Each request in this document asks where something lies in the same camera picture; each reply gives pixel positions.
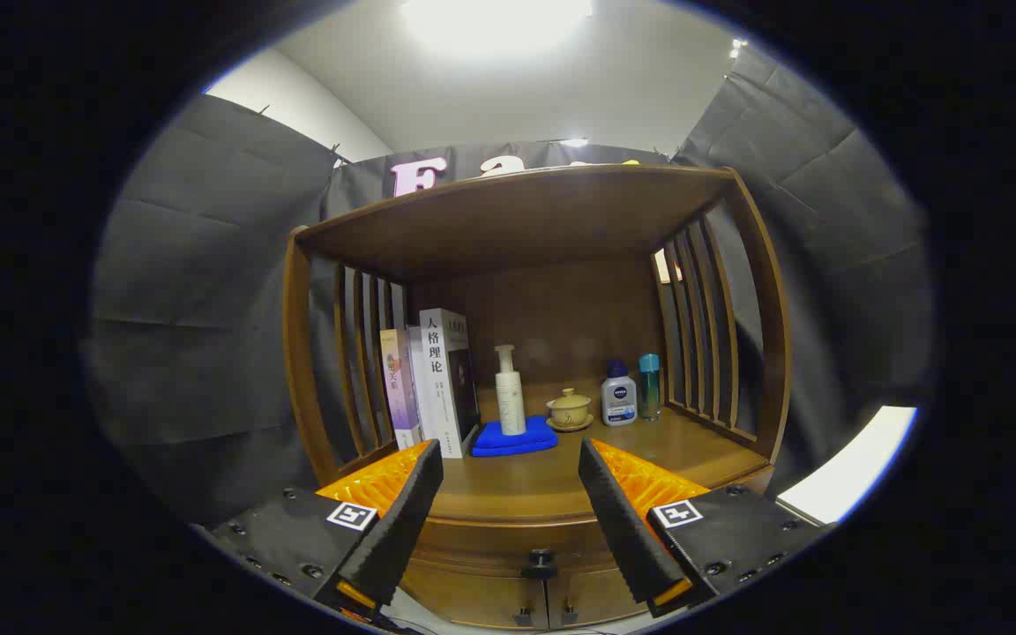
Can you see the purple book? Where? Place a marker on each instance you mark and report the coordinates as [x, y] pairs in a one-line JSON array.
[[398, 388]]

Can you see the blue folded cloth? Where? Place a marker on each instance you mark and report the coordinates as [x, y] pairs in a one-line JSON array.
[[495, 441]]

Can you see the teal bottle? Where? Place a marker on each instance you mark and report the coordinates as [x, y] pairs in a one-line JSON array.
[[649, 388]]

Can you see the yellow lidded tea cup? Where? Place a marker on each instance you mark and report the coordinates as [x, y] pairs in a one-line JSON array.
[[570, 410]]

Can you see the thick white book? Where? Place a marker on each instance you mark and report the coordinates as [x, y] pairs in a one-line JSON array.
[[439, 388]]

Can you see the wooden drawer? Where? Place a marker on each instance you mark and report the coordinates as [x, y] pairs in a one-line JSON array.
[[481, 542]]

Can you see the wooden cabinet door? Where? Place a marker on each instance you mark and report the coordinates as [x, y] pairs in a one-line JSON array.
[[473, 595], [596, 595]]

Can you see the black drawer knob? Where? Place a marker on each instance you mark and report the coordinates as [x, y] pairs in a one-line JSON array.
[[540, 563]]

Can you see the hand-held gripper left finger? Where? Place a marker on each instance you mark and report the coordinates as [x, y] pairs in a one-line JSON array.
[[402, 520]]

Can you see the thin white book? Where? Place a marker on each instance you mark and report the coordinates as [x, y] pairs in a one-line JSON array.
[[415, 370]]

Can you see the white board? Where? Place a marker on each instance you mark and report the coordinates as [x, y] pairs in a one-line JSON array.
[[852, 467]]

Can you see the white blue-capped pump bottle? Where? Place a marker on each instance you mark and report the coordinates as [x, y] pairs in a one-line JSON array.
[[619, 397]]

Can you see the wooden cabinet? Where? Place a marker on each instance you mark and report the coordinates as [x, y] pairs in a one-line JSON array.
[[517, 220]]

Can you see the wooden countertop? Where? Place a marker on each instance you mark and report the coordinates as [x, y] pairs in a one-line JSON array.
[[517, 485]]

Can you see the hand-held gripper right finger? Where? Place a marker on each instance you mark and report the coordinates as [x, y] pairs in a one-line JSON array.
[[618, 520]]

